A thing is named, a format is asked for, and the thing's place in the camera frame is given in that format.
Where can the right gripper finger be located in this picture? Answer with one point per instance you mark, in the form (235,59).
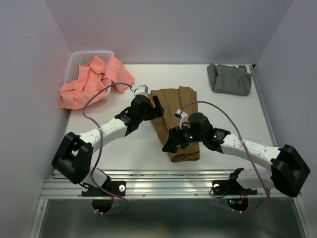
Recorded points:
(175,134)
(171,145)

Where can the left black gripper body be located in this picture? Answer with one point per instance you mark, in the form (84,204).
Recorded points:
(146,116)

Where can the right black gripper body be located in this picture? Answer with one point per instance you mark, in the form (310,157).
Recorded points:
(189,135)

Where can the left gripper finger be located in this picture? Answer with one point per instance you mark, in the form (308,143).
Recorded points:
(158,106)
(154,115)

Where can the tan brown skirt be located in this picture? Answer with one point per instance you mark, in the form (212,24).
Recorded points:
(171,100)

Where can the grey pleated skirt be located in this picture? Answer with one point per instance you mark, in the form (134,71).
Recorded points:
(229,79)

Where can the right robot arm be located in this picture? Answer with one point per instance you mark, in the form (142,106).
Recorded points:
(283,168)

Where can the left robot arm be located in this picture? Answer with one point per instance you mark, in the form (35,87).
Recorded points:
(74,155)

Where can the pink skirt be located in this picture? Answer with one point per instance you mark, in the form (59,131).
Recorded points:
(92,78)

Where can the white perforated plastic basket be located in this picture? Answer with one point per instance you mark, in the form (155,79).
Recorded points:
(81,59)

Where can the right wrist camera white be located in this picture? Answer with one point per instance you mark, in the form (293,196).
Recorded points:
(183,119)

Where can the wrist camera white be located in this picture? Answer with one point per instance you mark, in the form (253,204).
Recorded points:
(140,90)
(183,119)

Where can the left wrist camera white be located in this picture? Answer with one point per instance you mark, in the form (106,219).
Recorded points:
(140,90)

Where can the aluminium mounting rail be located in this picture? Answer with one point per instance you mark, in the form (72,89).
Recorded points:
(148,184)

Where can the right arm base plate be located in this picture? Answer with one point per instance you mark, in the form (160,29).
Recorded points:
(230,188)

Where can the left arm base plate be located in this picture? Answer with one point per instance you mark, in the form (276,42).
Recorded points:
(116,187)

